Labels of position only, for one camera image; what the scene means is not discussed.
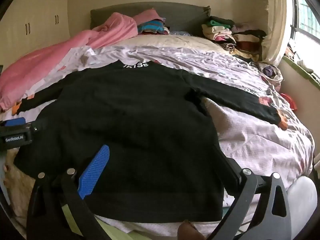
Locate purple cloth bundle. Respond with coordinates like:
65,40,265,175
260,62,284,85

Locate pink blanket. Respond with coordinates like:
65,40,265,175
0,9,163,112

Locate stack of striped folded clothes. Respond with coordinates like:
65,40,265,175
137,17,170,35

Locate red cloth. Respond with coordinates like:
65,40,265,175
281,93,299,110

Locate brown rounded object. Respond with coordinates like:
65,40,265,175
177,220,205,240

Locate grey headboard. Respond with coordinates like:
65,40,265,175
89,2,212,34

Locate cream curtain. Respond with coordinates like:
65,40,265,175
261,0,294,67

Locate white rounded object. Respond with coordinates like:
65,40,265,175
285,175,318,240

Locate window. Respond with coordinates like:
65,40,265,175
290,0,320,68

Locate floral printed duvet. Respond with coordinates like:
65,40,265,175
0,44,315,233

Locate cream bed sheet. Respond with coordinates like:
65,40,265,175
110,34,220,53

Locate cream wardrobe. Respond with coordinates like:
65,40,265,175
0,0,69,65

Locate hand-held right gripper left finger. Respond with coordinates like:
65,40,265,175
26,144,110,240

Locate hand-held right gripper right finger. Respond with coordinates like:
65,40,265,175
211,145,294,240

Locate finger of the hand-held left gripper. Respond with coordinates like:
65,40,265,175
0,117,27,130

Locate black printed t-shirt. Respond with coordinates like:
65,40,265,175
14,60,288,223

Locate pile of folded clothes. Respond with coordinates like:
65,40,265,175
201,16,267,62

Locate green windowsill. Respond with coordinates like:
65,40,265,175
282,55,320,90

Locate beige fuzzy bed sheet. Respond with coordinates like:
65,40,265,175
4,150,35,230

